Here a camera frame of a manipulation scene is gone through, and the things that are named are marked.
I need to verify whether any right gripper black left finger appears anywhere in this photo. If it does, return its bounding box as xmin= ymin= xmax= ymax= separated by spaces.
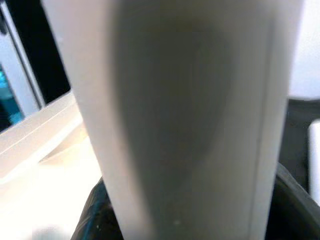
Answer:
xmin=71 ymin=176 xmax=123 ymax=240

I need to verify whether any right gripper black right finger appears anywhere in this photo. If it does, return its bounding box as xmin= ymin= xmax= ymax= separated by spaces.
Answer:
xmin=264 ymin=163 xmax=320 ymax=240

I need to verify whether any white plastic table leg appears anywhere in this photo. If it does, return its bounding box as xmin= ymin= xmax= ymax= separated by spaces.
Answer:
xmin=306 ymin=119 xmax=320 ymax=197
xmin=41 ymin=0 xmax=306 ymax=240

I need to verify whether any white plastic table top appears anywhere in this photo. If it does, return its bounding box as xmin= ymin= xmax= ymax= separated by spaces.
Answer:
xmin=0 ymin=89 xmax=111 ymax=240

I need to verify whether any dark teal glass pane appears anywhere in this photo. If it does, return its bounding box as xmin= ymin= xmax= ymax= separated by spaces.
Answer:
xmin=0 ymin=32 xmax=26 ymax=132

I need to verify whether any black door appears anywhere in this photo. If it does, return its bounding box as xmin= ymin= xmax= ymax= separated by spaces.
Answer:
xmin=6 ymin=0 xmax=72 ymax=102

